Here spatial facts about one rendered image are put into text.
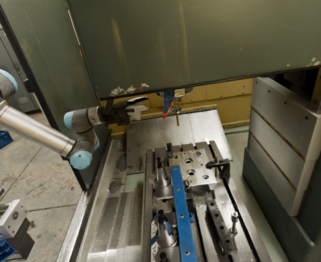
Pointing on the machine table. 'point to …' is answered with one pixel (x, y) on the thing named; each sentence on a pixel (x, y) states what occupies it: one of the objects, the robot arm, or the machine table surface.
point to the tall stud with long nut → (234, 221)
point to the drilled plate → (199, 183)
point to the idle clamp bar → (220, 228)
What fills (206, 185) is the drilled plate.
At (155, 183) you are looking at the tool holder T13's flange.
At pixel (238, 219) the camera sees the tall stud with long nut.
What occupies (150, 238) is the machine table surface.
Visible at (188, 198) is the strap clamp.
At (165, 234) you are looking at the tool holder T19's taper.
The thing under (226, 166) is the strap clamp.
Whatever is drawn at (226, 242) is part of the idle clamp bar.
